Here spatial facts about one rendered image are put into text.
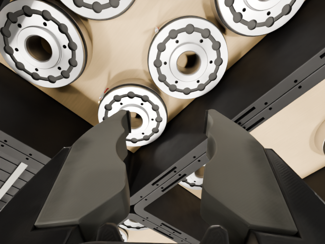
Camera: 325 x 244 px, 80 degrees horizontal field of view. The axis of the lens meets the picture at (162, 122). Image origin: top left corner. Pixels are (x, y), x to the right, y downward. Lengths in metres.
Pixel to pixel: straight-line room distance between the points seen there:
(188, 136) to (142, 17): 0.16
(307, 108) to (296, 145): 0.08
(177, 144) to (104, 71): 0.15
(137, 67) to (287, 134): 0.29
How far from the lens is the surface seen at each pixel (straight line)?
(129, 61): 0.29
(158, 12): 0.28
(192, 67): 0.28
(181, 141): 0.27
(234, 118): 0.23
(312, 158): 0.48
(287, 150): 0.44
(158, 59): 0.26
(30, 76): 0.31
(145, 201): 0.30
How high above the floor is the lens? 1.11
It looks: 59 degrees down
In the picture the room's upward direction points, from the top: 177 degrees clockwise
